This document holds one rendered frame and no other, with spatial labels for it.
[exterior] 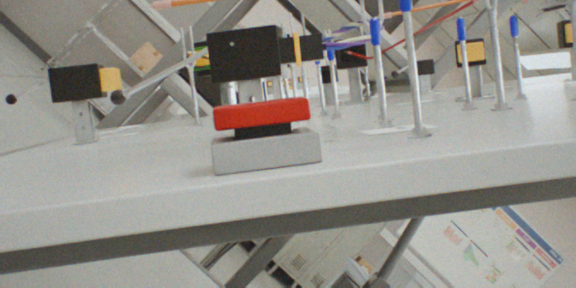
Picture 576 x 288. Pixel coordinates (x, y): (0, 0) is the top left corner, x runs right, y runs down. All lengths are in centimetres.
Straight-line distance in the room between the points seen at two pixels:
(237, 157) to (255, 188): 3
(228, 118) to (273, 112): 2
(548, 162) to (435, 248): 837
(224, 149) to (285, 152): 3
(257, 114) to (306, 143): 3
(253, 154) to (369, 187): 6
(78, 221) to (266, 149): 10
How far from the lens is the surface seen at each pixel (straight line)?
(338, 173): 33
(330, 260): 793
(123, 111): 156
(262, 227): 47
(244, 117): 35
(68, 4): 827
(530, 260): 918
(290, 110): 36
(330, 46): 56
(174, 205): 32
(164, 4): 46
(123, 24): 816
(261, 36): 55
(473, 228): 882
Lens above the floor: 110
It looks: 2 degrees up
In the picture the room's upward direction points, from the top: 43 degrees clockwise
